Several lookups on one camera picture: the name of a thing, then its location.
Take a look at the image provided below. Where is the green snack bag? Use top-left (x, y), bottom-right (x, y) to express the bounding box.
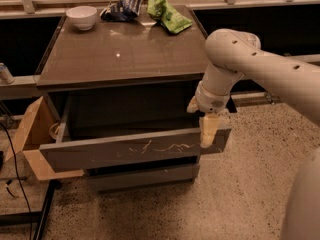
top-left (147, 0), bottom-right (192, 34)

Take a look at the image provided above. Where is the cardboard box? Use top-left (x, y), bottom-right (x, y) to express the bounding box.
top-left (5, 97), bottom-right (84, 181)

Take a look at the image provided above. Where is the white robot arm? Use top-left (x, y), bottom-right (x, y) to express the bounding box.
top-left (187, 29), bottom-right (320, 240)

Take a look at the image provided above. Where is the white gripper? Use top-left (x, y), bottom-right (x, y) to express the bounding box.
top-left (187, 82), bottom-right (230, 148)

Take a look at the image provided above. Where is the grey bottom drawer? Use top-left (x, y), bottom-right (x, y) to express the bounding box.
top-left (87, 163), bottom-right (200, 192)

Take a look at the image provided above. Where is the black metal floor frame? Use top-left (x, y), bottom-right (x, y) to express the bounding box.
top-left (0, 180), bottom-right (61, 240)

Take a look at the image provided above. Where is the grey top drawer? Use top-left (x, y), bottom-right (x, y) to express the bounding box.
top-left (40, 95), bottom-right (231, 172)

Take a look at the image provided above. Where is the white ceramic bowl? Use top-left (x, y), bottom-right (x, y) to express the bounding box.
top-left (66, 6), bottom-right (97, 30)

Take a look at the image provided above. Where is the black cable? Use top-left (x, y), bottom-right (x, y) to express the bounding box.
top-left (0, 122), bottom-right (34, 240)

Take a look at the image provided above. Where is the blue snack bag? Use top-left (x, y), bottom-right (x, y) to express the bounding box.
top-left (100, 0), bottom-right (143, 22)

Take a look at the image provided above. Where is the grey drawer cabinet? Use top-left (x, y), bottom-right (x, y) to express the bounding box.
top-left (35, 4), bottom-right (225, 194)

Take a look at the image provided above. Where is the grey drawer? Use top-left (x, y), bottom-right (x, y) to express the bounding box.
top-left (40, 95), bottom-right (231, 172)
top-left (87, 163), bottom-right (200, 192)

